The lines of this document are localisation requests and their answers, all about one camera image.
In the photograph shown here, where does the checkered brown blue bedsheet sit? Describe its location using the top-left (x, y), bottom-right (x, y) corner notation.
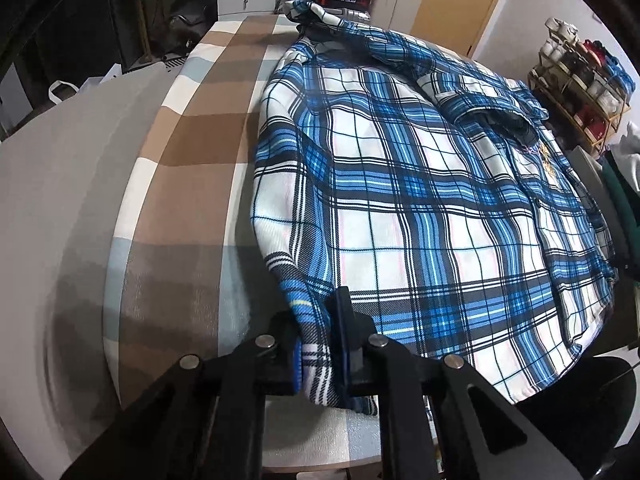
top-left (102, 13), bottom-right (576, 470)

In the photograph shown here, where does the grey folded clothes pile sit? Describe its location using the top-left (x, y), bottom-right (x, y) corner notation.
top-left (568, 146), bottom-right (639, 273)

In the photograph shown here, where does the blue white plaid shirt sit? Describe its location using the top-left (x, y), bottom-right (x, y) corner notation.
top-left (250, 0), bottom-right (617, 415)

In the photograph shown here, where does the wooden door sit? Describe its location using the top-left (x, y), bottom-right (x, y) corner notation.
top-left (411, 0), bottom-right (498, 58)

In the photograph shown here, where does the shoe rack with shoes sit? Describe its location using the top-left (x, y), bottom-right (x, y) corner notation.
top-left (527, 18), bottom-right (639, 157)

